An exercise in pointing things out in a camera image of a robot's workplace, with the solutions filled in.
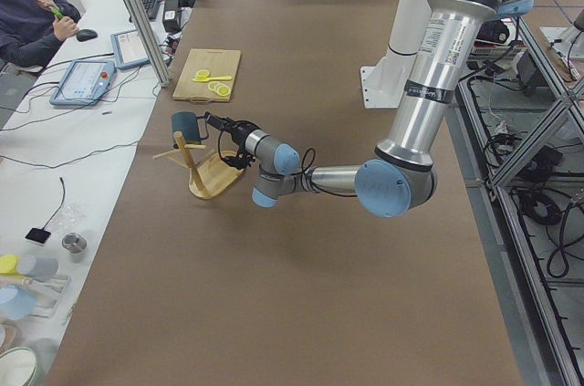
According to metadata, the black computer mouse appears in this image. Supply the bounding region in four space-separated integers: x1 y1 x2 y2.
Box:
76 28 99 42

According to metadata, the blue teach pendant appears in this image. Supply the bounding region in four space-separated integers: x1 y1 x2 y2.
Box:
49 59 117 107
110 29 150 70

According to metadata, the black power adapter box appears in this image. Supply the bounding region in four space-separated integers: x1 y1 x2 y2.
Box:
162 0 182 33

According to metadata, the bamboo mug tree rack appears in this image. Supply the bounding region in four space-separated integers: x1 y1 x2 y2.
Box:
152 130 244 200

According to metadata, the green rimmed white bowl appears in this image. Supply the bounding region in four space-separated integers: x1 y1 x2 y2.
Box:
0 347 42 386

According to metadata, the grey cup on rack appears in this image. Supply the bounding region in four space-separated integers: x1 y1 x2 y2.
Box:
16 255 58 282

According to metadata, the yellow cup on rack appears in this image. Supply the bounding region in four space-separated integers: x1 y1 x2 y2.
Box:
0 255 20 276

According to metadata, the aluminium frame post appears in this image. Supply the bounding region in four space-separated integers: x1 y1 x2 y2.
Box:
123 0 170 88

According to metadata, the blue teach pendant far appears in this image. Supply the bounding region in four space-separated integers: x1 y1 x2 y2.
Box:
110 29 150 70

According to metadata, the person in dark sweater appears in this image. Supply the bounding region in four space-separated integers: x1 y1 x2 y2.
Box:
1 0 80 68

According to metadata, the bamboo cutting board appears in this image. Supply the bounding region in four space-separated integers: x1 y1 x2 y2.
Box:
172 48 242 102

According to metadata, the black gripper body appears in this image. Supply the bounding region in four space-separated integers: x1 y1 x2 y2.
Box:
223 119 258 148

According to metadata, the small black device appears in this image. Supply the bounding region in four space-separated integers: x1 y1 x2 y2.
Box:
25 227 51 245

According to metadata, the small steel cup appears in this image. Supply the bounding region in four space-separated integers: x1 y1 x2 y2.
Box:
61 232 88 263

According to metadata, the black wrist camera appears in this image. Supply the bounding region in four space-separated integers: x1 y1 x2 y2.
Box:
222 152 255 170

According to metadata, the yellow plastic knife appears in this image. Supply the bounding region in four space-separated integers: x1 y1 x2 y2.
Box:
192 76 233 83

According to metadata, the light blue cup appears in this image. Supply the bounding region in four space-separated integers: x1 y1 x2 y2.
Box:
0 285 37 320

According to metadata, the blue teach pendant near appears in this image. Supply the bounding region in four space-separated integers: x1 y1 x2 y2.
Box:
49 59 117 107

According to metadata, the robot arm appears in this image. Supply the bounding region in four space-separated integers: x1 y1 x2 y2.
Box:
204 0 534 217

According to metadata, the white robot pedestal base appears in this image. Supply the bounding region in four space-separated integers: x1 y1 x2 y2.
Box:
360 0 431 109

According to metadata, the dark teal HOME mug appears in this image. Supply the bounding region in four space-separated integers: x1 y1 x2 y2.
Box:
171 111 203 144

